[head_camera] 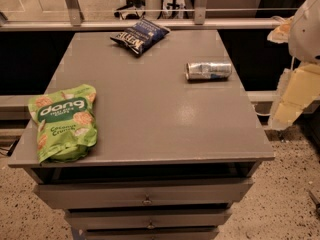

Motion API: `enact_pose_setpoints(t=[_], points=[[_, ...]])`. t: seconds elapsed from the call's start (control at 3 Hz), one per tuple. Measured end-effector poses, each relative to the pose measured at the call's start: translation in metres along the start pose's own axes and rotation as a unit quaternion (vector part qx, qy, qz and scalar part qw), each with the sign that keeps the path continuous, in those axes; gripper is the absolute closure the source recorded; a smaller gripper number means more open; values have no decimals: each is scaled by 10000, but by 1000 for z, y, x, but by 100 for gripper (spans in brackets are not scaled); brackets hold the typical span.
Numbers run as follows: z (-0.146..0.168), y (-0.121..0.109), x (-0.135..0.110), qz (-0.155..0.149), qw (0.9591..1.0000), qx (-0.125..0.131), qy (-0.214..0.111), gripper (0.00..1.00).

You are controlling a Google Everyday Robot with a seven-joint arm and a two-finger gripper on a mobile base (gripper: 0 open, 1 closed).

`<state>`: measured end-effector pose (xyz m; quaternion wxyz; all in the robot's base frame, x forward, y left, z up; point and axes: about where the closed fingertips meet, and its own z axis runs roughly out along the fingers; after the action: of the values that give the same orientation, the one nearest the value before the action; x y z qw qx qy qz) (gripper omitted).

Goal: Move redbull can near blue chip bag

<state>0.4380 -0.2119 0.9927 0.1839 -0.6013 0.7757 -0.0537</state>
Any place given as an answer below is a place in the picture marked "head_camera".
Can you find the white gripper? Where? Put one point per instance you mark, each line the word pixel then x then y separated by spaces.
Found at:
pixel 306 34

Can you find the blue Kettle chip bag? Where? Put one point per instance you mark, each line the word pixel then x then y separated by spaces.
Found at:
pixel 141 36

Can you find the grey metal railing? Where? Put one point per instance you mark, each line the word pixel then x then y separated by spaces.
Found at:
pixel 98 15

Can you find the top grey drawer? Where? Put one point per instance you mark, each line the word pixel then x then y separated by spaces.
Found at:
pixel 143 194

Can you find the green Dang chips bag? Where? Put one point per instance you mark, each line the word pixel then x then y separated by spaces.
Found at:
pixel 66 125

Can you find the grey drawer cabinet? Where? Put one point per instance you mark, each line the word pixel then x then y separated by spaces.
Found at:
pixel 153 124

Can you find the grey drawer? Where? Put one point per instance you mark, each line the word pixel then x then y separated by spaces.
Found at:
pixel 143 194
pixel 148 219
pixel 199 233

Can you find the middle grey drawer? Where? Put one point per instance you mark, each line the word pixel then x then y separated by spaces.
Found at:
pixel 148 219

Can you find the silver blue redbull can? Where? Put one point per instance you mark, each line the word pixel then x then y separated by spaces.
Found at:
pixel 208 70

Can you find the bottom grey drawer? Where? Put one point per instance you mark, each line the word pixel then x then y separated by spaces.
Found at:
pixel 199 233

